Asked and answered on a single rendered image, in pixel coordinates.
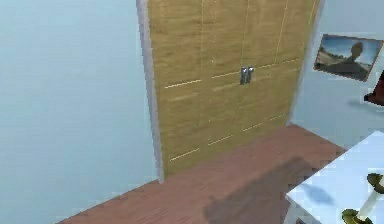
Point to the wooden double room door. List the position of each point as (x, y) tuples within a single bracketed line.
[(206, 100)]

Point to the framed landscape picture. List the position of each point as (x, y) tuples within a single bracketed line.
[(346, 56)]

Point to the white table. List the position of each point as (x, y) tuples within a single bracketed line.
[(340, 186)]

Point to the white candle brass holder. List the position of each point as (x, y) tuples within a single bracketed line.
[(366, 203)]

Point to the dark red wall object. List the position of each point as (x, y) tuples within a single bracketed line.
[(377, 92)]

